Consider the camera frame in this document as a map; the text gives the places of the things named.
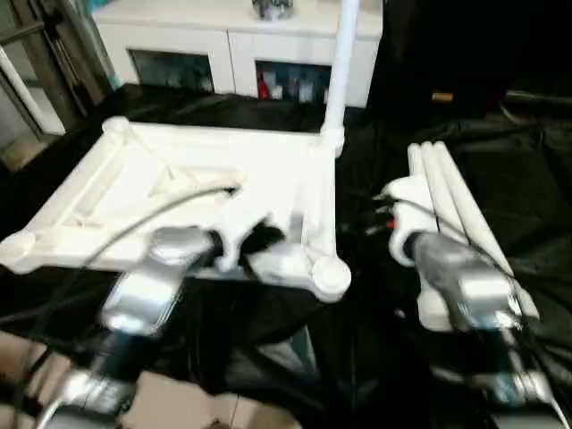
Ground white plastic table top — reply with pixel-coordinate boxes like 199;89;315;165
0;115;353;305

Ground black work mat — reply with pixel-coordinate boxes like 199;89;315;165
0;82;572;429

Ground black backdrop cloth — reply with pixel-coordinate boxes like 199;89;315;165
366;0;572;121

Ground white glass-door sideboard cabinet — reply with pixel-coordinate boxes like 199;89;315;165
90;0;386;109

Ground grey crumpled bag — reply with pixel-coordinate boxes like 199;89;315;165
251;0;297;21

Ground grey metal rack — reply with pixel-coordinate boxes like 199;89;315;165
0;0;114;151

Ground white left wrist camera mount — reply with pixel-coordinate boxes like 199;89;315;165
213;203;279;273

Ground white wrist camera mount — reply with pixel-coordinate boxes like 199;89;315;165
385;175;442;270
213;203;279;273

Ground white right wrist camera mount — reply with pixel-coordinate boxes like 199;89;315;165
385;175;442;270

